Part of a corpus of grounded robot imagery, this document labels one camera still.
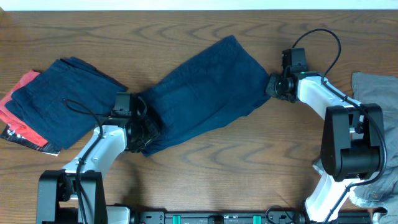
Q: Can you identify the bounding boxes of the navy blue shorts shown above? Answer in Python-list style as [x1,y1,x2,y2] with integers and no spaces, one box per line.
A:
[140,35,270,156]

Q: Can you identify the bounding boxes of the grey shorts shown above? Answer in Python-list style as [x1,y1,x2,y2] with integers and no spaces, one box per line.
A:
[312,72,398,224]

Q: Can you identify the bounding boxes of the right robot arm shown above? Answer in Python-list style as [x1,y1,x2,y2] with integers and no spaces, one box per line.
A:
[264,67,387,223]

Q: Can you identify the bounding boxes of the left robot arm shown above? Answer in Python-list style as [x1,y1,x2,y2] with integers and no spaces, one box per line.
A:
[36,93,160,224]

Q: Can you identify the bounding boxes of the folded navy shorts on stack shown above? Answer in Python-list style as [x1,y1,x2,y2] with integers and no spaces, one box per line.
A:
[6,57,127,149]

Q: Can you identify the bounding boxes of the folded black printed garment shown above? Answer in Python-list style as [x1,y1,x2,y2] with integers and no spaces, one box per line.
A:
[1,125,61,156]

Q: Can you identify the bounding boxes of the folded red garment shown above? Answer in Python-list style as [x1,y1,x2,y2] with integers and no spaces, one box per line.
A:
[1,70,48,147]

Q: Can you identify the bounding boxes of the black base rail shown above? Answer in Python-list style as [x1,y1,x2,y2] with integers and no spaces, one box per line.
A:
[129,207,308,224]

